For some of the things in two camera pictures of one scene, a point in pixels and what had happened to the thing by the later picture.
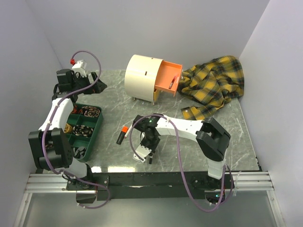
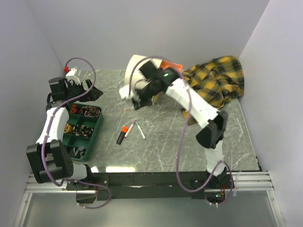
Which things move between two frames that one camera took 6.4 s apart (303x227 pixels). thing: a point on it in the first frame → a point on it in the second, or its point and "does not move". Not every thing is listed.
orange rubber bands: (75, 110) does not move
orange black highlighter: (124, 129) does not move
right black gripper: (153, 148) → (141, 104)
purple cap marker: (128, 131) does not move
